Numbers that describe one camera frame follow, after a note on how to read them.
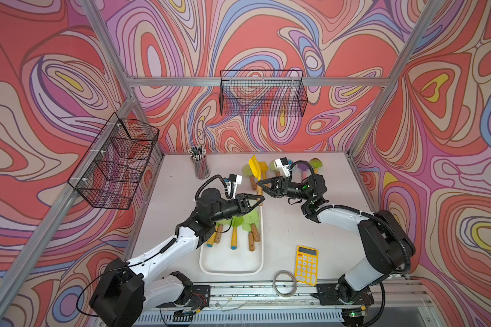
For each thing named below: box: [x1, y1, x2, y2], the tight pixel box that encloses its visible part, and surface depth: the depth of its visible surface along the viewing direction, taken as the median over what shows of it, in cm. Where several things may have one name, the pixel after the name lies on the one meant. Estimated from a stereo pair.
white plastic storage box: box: [199, 205, 264, 276], surface depth 84 cm
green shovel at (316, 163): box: [309, 157, 323, 175], surface depth 117 cm
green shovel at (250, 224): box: [242, 209, 260, 253], surface depth 91 cm
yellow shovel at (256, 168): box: [248, 154, 264, 197], surface depth 76 cm
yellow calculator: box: [294, 245, 320, 286], surface depth 81 cm
